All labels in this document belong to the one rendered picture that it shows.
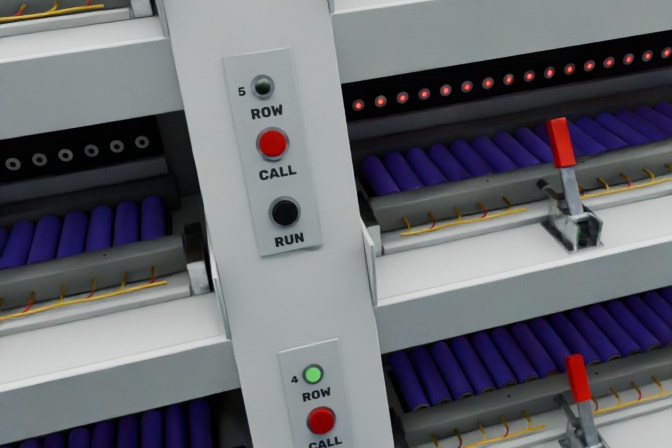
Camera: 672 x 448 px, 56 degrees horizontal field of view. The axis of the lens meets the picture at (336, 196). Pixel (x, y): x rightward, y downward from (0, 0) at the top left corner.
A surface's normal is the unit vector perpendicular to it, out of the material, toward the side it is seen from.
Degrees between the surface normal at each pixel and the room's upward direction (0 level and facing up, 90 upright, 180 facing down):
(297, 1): 90
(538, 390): 20
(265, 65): 90
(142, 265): 109
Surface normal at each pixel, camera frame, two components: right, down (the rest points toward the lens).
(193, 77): 0.20, 0.19
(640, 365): -0.07, -0.84
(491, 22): 0.23, 0.50
